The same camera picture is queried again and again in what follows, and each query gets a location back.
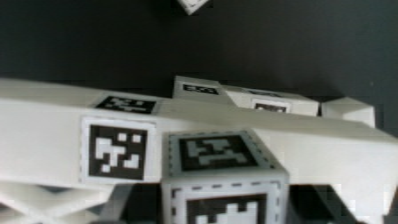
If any white tagged leg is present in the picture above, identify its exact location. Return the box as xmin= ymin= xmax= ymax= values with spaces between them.
xmin=322 ymin=97 xmax=375 ymax=127
xmin=162 ymin=129 xmax=290 ymax=224

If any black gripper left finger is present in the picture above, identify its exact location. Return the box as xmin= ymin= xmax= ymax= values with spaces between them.
xmin=96 ymin=184 xmax=164 ymax=224

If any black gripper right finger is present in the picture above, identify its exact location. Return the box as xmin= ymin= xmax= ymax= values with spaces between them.
xmin=287 ymin=185 xmax=363 ymax=224

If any white marker base sheet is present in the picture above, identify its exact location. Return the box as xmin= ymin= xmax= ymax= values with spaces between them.
xmin=176 ymin=0 xmax=212 ymax=15

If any white chair leg block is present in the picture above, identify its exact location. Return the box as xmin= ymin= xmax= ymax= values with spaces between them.
xmin=224 ymin=85 xmax=320 ymax=116

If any white chair back frame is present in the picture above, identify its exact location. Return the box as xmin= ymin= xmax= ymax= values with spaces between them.
xmin=0 ymin=77 xmax=398 ymax=224

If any white chair leg with tag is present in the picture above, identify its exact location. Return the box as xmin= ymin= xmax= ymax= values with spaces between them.
xmin=173 ymin=76 xmax=233 ymax=105

